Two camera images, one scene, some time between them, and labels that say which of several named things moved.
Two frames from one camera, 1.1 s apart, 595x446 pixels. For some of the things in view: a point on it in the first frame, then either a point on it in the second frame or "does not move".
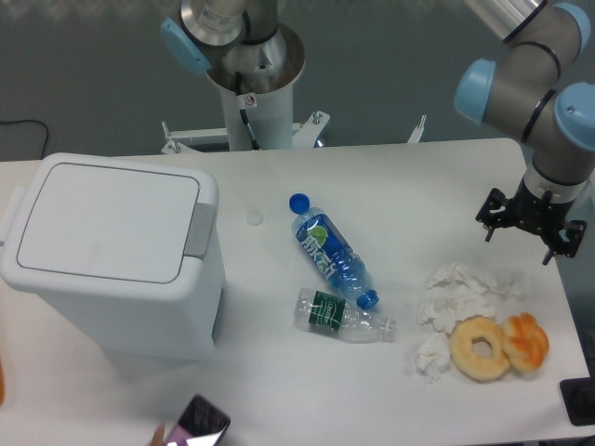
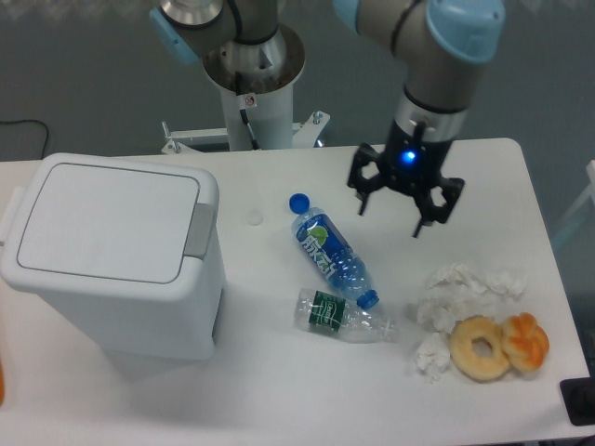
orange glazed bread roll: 526,342 does not move
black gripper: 534,215 -> 413,161
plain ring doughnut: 479,348 does not move
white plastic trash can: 128,250 does not move
